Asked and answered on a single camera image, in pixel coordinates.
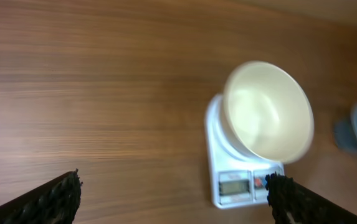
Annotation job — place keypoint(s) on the white digital kitchen scale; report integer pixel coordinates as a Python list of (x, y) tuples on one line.
[(236, 180)]

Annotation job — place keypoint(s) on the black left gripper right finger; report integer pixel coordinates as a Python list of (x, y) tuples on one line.
[(294, 203)]

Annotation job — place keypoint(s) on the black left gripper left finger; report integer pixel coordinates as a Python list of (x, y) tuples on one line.
[(56, 201)]

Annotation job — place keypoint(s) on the white bowl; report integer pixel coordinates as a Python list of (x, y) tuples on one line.
[(265, 114)]

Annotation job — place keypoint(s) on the clear plastic container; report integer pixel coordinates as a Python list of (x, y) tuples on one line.
[(345, 132)]

